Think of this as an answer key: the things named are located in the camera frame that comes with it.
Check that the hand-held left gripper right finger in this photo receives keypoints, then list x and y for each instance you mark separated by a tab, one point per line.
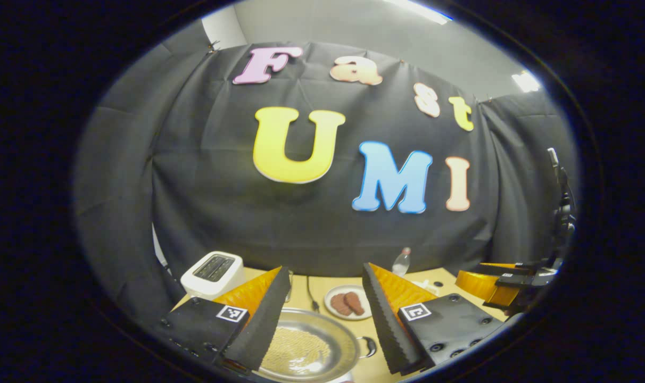
389	324

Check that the clear bottle with red label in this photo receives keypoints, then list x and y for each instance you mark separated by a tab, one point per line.
401	263

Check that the black backdrop cloth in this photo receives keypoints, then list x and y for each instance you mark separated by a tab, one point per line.
301	229

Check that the ceiling light panel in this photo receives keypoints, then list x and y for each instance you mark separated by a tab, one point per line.
526	82

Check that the white toaster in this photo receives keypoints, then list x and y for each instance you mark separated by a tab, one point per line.
212	274

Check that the brown meat piece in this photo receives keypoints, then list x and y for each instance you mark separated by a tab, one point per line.
338	305
355	303

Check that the white divided dish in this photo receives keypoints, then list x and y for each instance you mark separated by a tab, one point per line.
426	286

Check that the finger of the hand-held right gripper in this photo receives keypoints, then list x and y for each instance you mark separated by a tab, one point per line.
509	298
477	284

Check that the white round plate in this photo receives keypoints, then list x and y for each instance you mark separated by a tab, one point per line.
333	295

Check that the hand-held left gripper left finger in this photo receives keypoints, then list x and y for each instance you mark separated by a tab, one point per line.
264	319

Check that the pile of yellow soybeans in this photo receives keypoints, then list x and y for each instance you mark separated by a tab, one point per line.
296	348

